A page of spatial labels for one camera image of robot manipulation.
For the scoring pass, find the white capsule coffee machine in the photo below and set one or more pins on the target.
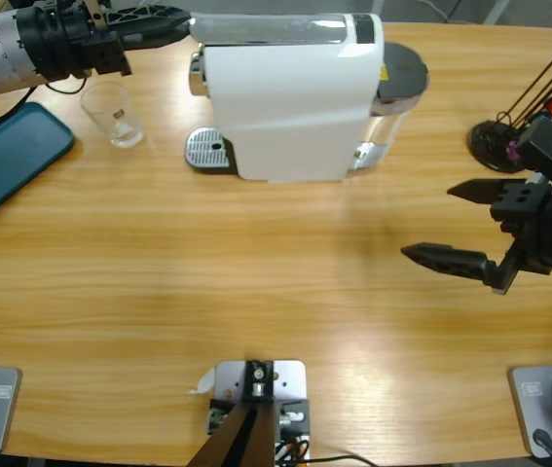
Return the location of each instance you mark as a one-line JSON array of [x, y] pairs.
[[285, 107]]

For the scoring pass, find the white paper tab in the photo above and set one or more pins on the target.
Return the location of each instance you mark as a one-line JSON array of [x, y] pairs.
[[202, 384]]

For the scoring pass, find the purple coffee capsule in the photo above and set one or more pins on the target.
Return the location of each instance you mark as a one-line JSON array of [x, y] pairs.
[[514, 152]]

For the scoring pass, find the clear drinking glass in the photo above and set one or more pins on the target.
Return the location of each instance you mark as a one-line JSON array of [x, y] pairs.
[[117, 121]]

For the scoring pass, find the grey metal leg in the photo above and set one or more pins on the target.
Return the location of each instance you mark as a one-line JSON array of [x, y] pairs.
[[497, 10]]

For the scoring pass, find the silver coffee machine lever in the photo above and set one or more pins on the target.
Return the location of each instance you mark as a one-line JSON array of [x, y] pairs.
[[266, 28]]

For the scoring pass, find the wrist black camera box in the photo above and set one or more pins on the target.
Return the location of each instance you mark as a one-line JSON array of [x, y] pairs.
[[548, 146]]

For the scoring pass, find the dark camera post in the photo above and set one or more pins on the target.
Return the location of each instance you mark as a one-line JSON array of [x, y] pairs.
[[246, 438]]

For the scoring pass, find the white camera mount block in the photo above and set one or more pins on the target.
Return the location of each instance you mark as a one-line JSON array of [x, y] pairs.
[[287, 377]]

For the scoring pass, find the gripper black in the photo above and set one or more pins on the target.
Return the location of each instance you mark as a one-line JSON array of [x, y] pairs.
[[90, 48], [528, 214]]

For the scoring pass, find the clear water tank black lid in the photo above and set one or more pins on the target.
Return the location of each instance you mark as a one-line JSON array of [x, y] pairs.
[[402, 68]]

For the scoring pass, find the teal plastic tray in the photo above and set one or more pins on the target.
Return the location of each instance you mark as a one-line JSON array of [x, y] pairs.
[[8, 160]]

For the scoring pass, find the black capsule holder with rods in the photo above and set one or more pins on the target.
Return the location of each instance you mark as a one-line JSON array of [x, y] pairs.
[[492, 146]]

